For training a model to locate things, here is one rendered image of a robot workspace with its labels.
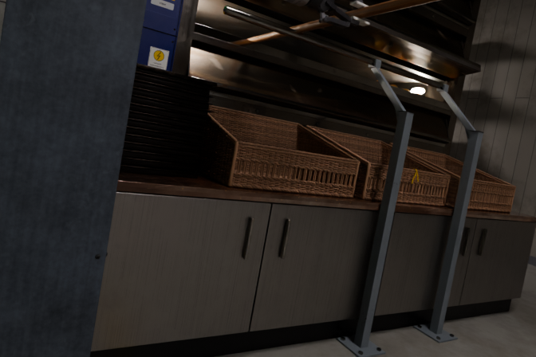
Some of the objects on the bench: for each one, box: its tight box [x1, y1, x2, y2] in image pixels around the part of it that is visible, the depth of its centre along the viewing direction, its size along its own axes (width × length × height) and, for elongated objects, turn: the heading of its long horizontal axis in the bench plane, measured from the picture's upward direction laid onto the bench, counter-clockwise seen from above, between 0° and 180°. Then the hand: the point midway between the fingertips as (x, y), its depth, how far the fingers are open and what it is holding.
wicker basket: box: [192, 105, 360, 198], centre depth 159 cm, size 49×56×28 cm
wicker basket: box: [305, 125, 451, 206], centre depth 190 cm, size 49×56×28 cm
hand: (360, 13), depth 120 cm, fingers open, 4 cm apart
